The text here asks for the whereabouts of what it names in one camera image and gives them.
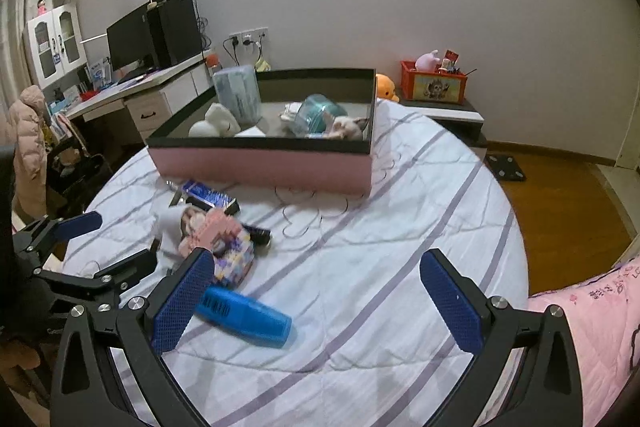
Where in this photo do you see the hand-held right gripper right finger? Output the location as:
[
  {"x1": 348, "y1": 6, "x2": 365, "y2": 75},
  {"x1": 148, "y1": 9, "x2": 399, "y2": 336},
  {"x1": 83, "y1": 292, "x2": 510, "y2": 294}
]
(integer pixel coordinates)
[{"x1": 419, "y1": 249, "x2": 583, "y2": 427}]

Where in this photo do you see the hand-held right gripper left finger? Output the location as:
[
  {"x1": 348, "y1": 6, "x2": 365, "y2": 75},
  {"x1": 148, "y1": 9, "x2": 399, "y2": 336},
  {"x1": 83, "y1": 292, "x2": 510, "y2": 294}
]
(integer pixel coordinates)
[{"x1": 50, "y1": 248, "x2": 216, "y2": 427}]

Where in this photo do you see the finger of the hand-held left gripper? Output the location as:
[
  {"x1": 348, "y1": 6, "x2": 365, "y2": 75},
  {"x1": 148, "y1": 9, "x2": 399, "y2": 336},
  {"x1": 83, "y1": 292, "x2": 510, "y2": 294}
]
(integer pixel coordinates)
[
  {"x1": 12, "y1": 212, "x2": 103, "y2": 268},
  {"x1": 37, "y1": 249, "x2": 158, "y2": 308}
]

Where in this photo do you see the blue plastic bottle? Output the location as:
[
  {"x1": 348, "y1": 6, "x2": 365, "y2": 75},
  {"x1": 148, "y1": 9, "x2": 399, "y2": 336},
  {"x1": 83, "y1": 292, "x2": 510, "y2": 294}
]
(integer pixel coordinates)
[{"x1": 195, "y1": 285, "x2": 293, "y2": 349}]

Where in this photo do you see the pink purple block toy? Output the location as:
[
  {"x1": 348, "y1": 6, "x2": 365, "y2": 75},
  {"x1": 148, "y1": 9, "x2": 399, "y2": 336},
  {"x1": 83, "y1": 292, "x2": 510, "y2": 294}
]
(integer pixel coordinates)
[{"x1": 179, "y1": 207, "x2": 256, "y2": 285}]

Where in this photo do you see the black ridged stick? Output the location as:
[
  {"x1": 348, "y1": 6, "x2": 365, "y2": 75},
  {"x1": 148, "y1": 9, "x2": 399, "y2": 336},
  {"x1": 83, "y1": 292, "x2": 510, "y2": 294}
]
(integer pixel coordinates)
[{"x1": 240, "y1": 223, "x2": 273, "y2": 248}]

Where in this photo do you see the blue rectangular carton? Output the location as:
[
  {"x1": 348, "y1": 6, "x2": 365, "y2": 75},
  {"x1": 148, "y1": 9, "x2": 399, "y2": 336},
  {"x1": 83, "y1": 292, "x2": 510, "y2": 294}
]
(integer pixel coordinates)
[{"x1": 181, "y1": 180, "x2": 240, "y2": 214}]

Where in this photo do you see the pink storage box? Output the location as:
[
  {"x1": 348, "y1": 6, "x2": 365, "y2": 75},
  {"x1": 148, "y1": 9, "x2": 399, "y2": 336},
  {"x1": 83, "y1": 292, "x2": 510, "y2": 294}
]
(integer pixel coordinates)
[{"x1": 146, "y1": 68, "x2": 377, "y2": 196}]

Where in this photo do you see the white bunny figurine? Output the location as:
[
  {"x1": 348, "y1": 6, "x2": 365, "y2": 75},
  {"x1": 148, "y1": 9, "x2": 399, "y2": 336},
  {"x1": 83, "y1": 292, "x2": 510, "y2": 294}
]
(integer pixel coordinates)
[{"x1": 189, "y1": 103, "x2": 240, "y2": 138}]

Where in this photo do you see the pink horned doll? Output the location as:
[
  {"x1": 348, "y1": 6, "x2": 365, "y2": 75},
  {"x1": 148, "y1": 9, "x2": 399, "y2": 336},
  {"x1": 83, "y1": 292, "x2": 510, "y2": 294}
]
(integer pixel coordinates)
[{"x1": 320, "y1": 114, "x2": 371, "y2": 140}]

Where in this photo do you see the clear plastic mask box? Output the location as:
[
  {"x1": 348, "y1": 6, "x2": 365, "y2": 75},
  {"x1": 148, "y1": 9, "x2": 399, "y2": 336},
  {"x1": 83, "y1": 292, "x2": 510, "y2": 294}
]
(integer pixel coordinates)
[{"x1": 212, "y1": 66, "x2": 261, "y2": 125}]

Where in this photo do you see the teal round jar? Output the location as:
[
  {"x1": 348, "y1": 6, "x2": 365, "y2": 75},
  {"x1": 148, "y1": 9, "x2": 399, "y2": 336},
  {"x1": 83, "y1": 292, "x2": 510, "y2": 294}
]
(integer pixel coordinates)
[{"x1": 292, "y1": 94, "x2": 348, "y2": 138}]

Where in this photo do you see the person's left hand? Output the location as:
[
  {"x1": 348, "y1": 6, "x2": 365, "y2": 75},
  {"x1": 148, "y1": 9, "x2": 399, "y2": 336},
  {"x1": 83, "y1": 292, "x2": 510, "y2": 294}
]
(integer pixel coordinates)
[{"x1": 0, "y1": 339, "x2": 43, "y2": 373}]

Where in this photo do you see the black office chair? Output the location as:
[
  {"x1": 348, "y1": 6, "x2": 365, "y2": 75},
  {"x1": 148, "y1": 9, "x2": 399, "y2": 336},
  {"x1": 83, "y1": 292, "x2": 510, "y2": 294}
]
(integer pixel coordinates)
[{"x1": 45, "y1": 142, "x2": 113, "y2": 212}]

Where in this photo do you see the pink puffer jacket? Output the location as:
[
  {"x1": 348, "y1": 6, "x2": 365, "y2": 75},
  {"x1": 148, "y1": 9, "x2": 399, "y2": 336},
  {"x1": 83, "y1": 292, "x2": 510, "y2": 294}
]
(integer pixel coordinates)
[{"x1": 7, "y1": 86, "x2": 51, "y2": 218}]

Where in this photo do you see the white desk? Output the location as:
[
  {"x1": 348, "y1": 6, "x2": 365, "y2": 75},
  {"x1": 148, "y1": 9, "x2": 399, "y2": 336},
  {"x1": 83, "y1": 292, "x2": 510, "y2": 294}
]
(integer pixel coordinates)
[{"x1": 65, "y1": 49, "x2": 216, "y2": 148}]

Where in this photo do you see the black floor scale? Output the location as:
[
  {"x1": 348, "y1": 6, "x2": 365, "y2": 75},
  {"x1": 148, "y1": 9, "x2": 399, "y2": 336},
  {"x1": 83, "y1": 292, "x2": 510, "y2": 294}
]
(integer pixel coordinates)
[{"x1": 485, "y1": 154, "x2": 527, "y2": 182}]

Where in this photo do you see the pink quilt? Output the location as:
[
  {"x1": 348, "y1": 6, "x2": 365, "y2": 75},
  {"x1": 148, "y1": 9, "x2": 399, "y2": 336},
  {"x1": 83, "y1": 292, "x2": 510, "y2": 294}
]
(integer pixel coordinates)
[{"x1": 520, "y1": 252, "x2": 640, "y2": 427}]

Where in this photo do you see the blue white package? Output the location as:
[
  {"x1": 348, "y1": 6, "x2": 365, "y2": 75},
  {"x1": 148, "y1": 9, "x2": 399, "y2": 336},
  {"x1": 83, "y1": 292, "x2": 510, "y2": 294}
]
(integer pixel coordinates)
[{"x1": 87, "y1": 59, "x2": 112, "y2": 86}]

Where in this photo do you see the white glass-door cabinet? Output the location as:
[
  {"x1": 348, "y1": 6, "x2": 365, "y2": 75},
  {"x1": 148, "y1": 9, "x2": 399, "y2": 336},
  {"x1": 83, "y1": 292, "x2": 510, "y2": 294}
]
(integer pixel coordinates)
[{"x1": 22, "y1": 3, "x2": 87, "y2": 90}]

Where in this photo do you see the low cabinet with dark top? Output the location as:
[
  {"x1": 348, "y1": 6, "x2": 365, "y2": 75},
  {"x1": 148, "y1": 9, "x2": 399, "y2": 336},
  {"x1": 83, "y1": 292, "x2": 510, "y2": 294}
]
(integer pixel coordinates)
[{"x1": 400, "y1": 99, "x2": 488, "y2": 158}]

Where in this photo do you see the black computer monitor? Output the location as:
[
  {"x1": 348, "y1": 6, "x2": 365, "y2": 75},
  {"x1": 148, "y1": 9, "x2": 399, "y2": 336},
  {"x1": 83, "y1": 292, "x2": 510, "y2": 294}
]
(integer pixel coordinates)
[{"x1": 106, "y1": 2, "x2": 156, "y2": 75}]

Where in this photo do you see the beige curtain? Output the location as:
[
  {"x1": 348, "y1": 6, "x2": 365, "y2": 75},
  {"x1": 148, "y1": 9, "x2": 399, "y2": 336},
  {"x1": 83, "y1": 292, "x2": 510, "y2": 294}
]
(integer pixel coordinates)
[{"x1": 0, "y1": 0, "x2": 56, "y2": 108}]

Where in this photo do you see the red printed crate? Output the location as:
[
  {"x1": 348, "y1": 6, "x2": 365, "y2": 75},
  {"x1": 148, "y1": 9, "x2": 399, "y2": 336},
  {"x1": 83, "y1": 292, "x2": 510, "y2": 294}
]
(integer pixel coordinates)
[{"x1": 400, "y1": 60, "x2": 468, "y2": 102}]

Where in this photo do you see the black computer tower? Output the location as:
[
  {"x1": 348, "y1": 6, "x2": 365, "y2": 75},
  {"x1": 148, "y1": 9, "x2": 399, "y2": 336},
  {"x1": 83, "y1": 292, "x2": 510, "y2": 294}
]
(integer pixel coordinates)
[{"x1": 146, "y1": 0, "x2": 203, "y2": 68}]

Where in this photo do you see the orange octopus plush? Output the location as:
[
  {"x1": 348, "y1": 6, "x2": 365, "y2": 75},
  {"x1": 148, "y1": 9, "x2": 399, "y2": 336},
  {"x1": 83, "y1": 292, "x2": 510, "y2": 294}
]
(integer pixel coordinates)
[{"x1": 375, "y1": 73, "x2": 401, "y2": 102}]

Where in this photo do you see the small red card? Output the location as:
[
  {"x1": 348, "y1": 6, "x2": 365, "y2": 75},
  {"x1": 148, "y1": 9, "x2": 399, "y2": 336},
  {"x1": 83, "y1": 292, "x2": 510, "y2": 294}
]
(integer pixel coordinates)
[{"x1": 440, "y1": 49, "x2": 463, "y2": 75}]

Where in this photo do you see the black power cable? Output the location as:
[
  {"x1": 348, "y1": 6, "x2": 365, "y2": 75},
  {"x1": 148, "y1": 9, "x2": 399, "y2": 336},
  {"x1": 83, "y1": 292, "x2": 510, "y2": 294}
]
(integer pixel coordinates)
[{"x1": 222, "y1": 38, "x2": 241, "y2": 70}]

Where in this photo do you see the white wall outlet strip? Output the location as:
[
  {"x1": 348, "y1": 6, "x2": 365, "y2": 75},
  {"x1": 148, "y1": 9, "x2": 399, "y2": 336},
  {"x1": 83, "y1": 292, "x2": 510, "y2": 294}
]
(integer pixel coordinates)
[{"x1": 229, "y1": 27, "x2": 268, "y2": 48}]

